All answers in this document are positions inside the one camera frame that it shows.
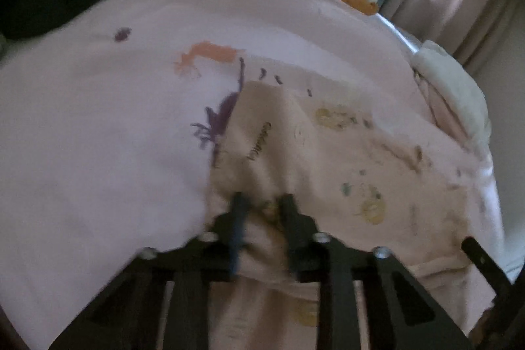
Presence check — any pink printed bedsheet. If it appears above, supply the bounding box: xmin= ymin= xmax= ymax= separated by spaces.
xmin=0 ymin=0 xmax=509 ymax=350

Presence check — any white folded towel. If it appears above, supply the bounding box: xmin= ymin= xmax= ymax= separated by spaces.
xmin=410 ymin=40 xmax=493 ymax=146

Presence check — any beige cartoon print garment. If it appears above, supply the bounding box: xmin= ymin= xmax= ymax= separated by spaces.
xmin=205 ymin=81 xmax=472 ymax=350

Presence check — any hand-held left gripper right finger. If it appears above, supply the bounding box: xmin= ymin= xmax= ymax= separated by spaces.
xmin=279 ymin=193 xmax=476 ymax=350

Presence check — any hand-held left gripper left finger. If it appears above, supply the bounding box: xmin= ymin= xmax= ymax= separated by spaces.
xmin=49 ymin=192 xmax=251 ymax=350

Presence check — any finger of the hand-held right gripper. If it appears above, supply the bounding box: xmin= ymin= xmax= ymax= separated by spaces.
xmin=460 ymin=236 xmax=515 ymax=293

